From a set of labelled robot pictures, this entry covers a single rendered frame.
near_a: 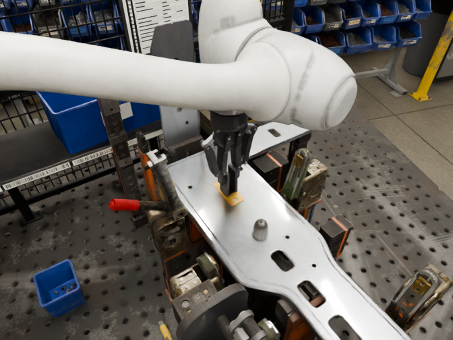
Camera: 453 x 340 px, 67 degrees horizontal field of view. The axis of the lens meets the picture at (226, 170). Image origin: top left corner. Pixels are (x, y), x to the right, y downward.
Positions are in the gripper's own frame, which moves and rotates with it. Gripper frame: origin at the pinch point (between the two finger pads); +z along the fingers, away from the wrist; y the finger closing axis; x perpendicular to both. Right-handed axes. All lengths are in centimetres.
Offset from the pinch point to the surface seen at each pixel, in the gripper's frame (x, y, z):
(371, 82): 128, 247, 107
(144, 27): 54, 5, -17
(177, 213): -2.8, -14.7, -0.4
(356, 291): -33.7, 7.8, 6.4
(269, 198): -5.3, 8.5, 6.5
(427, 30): 118, 292, 64
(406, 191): -10, 73, 37
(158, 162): -1.9, -16.5, -14.8
